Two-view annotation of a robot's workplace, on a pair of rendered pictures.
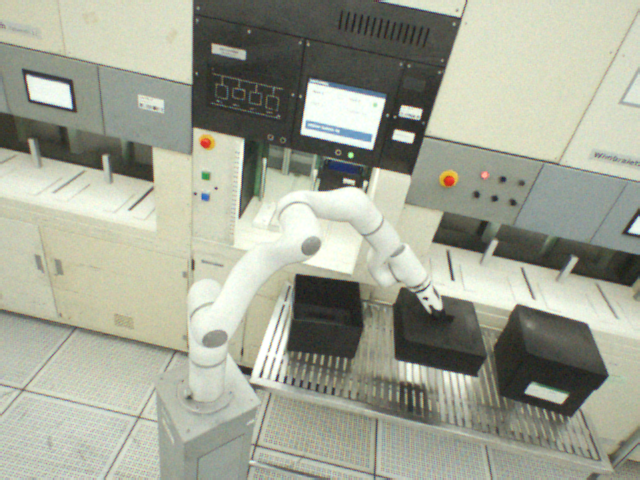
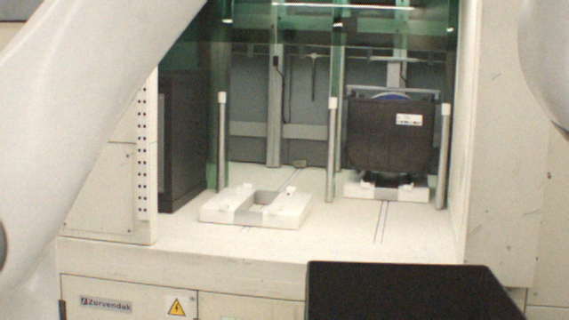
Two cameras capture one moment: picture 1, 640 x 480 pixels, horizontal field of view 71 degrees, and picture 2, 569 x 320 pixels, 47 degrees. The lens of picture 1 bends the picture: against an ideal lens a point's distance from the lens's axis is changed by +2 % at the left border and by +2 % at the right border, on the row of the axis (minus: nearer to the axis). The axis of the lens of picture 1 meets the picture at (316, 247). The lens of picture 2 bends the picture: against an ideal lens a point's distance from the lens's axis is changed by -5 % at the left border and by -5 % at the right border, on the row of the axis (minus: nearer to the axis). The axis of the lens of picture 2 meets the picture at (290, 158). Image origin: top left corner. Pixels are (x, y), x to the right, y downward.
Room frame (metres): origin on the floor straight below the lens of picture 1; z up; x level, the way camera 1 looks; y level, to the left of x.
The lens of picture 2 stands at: (0.50, -0.04, 1.26)
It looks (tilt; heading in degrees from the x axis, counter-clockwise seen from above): 10 degrees down; 8
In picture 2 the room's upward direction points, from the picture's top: 2 degrees clockwise
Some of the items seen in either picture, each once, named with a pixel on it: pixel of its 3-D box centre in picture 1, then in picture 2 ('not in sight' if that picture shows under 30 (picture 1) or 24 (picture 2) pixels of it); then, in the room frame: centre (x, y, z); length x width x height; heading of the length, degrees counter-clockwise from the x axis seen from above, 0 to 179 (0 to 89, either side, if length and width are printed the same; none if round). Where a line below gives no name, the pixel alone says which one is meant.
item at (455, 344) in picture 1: (437, 325); not in sight; (1.23, -0.49, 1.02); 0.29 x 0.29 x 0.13; 0
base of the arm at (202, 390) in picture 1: (207, 372); not in sight; (0.95, 0.27, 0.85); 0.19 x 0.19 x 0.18
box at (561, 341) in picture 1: (544, 359); not in sight; (1.32, -0.97, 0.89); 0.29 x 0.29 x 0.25; 83
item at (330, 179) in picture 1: (341, 174); (391, 119); (2.25, -0.06, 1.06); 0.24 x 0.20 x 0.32; 88
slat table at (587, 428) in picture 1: (398, 416); not in sight; (1.29, -0.52, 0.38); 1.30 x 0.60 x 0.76; 88
